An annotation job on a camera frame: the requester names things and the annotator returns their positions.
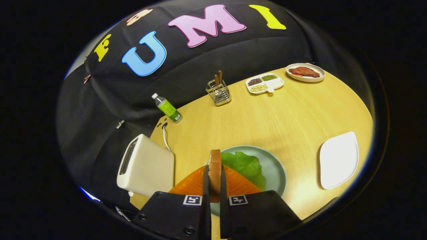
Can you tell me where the white toaster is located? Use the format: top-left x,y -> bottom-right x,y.
116,134 -> 175,198

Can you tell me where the white toaster cable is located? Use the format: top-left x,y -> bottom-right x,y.
162,126 -> 171,152

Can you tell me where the toasted bread slice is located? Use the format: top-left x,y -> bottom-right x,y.
207,149 -> 223,203

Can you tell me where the green lettuce leaf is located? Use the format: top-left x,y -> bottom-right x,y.
221,151 -> 267,191

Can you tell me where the brown cooked meat piece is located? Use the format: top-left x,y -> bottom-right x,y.
289,67 -> 320,78

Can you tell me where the white round plate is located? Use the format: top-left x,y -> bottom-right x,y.
286,63 -> 326,83

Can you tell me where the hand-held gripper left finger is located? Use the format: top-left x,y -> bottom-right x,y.
132,164 -> 212,240

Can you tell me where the pale green round plate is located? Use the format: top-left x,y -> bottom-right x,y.
204,145 -> 287,217

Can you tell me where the white squarish plate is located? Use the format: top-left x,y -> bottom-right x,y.
319,131 -> 360,190

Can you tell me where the white divided dish with beans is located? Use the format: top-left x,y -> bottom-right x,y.
246,73 -> 285,95

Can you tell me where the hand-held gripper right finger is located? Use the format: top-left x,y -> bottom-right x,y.
219,164 -> 302,240

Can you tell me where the green labelled plastic bottle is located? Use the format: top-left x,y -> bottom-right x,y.
152,93 -> 183,123

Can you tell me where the black backdrop cloth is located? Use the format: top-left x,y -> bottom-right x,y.
56,0 -> 371,207

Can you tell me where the metal wire utensil holder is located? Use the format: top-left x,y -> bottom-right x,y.
206,79 -> 232,106

